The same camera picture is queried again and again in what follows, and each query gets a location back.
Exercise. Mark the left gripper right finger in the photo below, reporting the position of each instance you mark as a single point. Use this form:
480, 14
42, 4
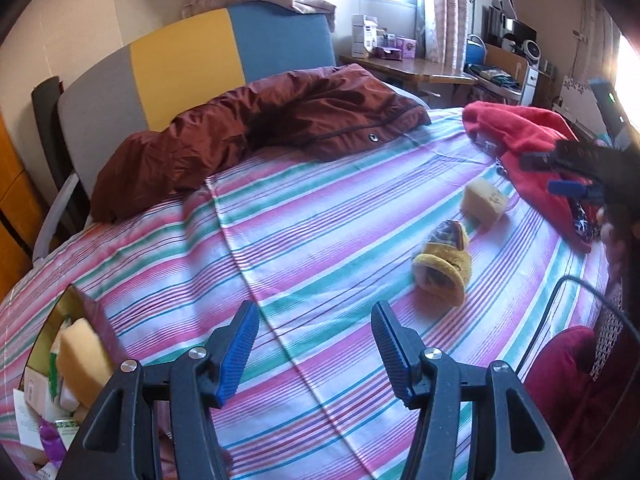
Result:
510, 439

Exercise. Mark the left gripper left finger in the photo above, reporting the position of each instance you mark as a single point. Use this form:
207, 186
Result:
119, 437

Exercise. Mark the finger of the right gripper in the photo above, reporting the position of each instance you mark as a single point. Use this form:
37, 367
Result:
592, 193
552, 161

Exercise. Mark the yellow sponge block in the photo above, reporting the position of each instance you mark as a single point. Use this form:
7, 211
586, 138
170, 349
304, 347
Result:
83, 362

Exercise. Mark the gold metal tray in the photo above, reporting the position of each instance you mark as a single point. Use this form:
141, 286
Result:
41, 393

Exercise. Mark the yellow knitted sock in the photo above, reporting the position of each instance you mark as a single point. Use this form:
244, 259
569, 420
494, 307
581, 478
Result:
443, 267

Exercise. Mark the red fleece garment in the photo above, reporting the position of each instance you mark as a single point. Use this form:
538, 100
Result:
525, 136

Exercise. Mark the tan sponge in front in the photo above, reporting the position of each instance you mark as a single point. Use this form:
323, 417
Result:
484, 202

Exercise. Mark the blue globe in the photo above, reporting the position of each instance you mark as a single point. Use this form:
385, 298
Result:
475, 51

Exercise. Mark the striped bed sheet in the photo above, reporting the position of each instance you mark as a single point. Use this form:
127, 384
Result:
315, 245

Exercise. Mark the wooden desk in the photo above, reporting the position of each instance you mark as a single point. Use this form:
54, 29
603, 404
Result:
413, 71

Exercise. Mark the purple box on desk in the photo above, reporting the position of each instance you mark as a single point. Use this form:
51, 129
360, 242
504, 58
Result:
407, 47

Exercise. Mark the white box on desk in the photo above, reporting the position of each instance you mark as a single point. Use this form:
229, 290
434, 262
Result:
364, 35

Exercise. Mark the wooden wardrobe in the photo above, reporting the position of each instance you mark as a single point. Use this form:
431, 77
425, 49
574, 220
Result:
22, 215

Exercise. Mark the dark red jacket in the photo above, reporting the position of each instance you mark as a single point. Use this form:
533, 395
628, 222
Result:
327, 113

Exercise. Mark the black rolled mat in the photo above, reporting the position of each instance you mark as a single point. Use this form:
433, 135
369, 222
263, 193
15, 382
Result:
45, 104

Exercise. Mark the grey yellow blue headboard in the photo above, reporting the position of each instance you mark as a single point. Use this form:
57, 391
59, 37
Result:
146, 84

